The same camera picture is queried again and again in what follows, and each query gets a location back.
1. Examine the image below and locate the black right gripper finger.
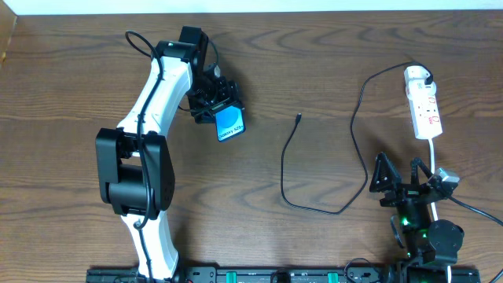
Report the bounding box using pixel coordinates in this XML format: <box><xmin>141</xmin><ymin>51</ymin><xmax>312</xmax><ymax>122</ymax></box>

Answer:
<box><xmin>410</xmin><ymin>157</ymin><xmax>433</xmax><ymax>185</ymax></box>
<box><xmin>369</xmin><ymin>152</ymin><xmax>402</xmax><ymax>193</ymax></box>

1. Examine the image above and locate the blue Galaxy smartphone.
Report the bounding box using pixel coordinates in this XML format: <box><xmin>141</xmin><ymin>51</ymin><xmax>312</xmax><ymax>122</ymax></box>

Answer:
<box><xmin>215</xmin><ymin>106</ymin><xmax>246</xmax><ymax>142</ymax></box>

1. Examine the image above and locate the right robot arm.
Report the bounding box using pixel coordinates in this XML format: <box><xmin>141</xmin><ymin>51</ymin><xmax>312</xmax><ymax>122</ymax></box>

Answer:
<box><xmin>369</xmin><ymin>153</ymin><xmax>464</xmax><ymax>282</ymax></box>

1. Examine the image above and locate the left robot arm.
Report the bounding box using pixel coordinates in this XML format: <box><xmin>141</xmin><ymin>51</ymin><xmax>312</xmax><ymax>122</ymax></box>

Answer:
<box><xmin>95</xmin><ymin>26</ymin><xmax>246</xmax><ymax>282</ymax></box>

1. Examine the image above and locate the black USB charging cable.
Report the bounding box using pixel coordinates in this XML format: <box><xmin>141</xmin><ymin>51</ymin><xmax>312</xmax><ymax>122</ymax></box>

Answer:
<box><xmin>280</xmin><ymin>61</ymin><xmax>435</xmax><ymax>215</ymax></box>

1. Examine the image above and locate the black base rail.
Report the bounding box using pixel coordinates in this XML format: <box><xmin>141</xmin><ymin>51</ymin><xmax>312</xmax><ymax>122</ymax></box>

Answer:
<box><xmin>84</xmin><ymin>266</ymin><xmax>481</xmax><ymax>283</ymax></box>

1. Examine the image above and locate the white USB charger plug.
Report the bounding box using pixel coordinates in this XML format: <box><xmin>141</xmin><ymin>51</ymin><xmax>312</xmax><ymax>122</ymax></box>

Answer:
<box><xmin>404</xmin><ymin>65</ymin><xmax>435</xmax><ymax>100</ymax></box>

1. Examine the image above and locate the white power strip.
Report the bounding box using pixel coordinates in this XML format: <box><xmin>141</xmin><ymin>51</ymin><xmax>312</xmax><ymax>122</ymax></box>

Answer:
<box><xmin>406</xmin><ymin>86</ymin><xmax>442</xmax><ymax>140</ymax></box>

